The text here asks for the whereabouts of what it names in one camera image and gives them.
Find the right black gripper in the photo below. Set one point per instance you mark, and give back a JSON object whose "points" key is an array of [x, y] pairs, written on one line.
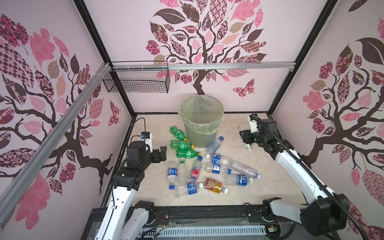
{"points": [[246, 136]]}

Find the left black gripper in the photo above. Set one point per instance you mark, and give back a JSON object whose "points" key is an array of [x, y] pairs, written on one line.
{"points": [[156, 153]]}

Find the clear bottle blue label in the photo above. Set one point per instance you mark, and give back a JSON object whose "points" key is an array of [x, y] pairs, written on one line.
{"points": [[188, 189], [219, 159], [233, 180], [217, 169], [172, 174]]}

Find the green bottle bin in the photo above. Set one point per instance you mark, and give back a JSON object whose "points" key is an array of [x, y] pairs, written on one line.
{"points": [[178, 134]]}

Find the long clear bottle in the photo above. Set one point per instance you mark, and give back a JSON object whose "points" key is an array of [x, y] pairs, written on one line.
{"points": [[245, 170]]}

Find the clear bottle blue cap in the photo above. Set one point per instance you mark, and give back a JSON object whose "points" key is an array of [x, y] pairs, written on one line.
{"points": [[214, 145]]}

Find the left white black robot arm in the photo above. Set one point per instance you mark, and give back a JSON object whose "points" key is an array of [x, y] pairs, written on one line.
{"points": [[115, 225]]}

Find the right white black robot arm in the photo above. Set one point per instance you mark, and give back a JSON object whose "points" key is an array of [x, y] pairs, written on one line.
{"points": [[325, 211]]}

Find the mesh bin with green liner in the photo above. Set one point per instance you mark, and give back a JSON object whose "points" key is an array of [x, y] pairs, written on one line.
{"points": [[202, 116]]}

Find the Fiji bottle pink flower label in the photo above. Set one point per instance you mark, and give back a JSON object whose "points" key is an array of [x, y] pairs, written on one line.
{"points": [[196, 169]]}

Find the clear bottle blue label bottom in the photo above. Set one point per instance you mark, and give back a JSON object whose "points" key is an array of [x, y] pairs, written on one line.
{"points": [[188, 189]]}

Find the amber tea bottle red label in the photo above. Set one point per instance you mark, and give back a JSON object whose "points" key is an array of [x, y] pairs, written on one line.
{"points": [[215, 186]]}

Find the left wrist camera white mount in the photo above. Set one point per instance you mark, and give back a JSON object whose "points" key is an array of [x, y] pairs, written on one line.
{"points": [[147, 137]]}

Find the aluminium rail back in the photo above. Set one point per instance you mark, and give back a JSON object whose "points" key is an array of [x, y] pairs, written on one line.
{"points": [[220, 66]]}

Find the aluminium rail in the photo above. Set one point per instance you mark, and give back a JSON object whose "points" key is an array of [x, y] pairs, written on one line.
{"points": [[220, 66], [22, 181]]}

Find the black wire wall basket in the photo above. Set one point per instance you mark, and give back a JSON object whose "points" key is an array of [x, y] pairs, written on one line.
{"points": [[138, 77]]}

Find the white slotted cable duct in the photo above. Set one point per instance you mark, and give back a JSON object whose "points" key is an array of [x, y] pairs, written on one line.
{"points": [[217, 231]]}

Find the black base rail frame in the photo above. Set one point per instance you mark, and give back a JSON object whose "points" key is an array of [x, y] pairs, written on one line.
{"points": [[201, 216]]}

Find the aluminium rail left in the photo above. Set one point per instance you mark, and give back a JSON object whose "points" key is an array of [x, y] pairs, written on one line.
{"points": [[22, 181]]}

